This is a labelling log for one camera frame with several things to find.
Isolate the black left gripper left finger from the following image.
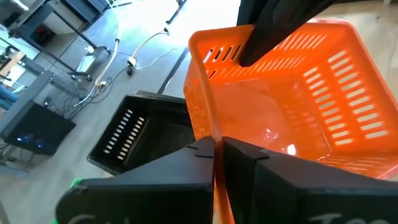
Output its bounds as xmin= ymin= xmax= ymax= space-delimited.
xmin=55 ymin=136 xmax=216 ymax=224

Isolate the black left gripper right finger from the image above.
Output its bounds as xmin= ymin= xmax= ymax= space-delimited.
xmin=223 ymin=137 xmax=398 ymax=224

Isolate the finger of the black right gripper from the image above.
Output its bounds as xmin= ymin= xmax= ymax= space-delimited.
xmin=236 ymin=0 xmax=270 ymax=26
xmin=238 ymin=0 xmax=336 ymax=68

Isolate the black plastic slotted basket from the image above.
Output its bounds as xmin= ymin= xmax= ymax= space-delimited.
xmin=86 ymin=90 xmax=196 ymax=175

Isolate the green plastic slotted basket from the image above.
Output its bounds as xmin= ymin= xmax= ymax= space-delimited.
xmin=50 ymin=177 xmax=84 ymax=224

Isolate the orange plastic slotted basket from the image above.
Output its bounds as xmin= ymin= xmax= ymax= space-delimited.
xmin=183 ymin=17 xmax=398 ymax=224

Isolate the black stand leg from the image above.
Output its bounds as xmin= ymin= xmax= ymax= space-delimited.
xmin=164 ymin=0 xmax=188 ymax=25

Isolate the black computer tower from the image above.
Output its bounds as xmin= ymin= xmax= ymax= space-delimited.
xmin=0 ymin=99 xmax=77 ymax=156

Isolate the person's leg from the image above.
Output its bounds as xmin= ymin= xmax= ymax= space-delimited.
xmin=0 ymin=83 xmax=20 ymax=110

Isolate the black metal desk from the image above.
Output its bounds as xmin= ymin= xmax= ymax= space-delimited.
xmin=7 ymin=0 xmax=112 ymax=82

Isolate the white cable with plug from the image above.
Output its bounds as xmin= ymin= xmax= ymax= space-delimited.
xmin=126 ymin=27 xmax=170 ymax=77

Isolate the long white cable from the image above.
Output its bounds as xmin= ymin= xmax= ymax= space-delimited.
xmin=73 ymin=0 xmax=123 ymax=108

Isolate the grey metal table frame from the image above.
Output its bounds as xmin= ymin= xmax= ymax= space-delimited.
xmin=0 ymin=70 xmax=83 ymax=131

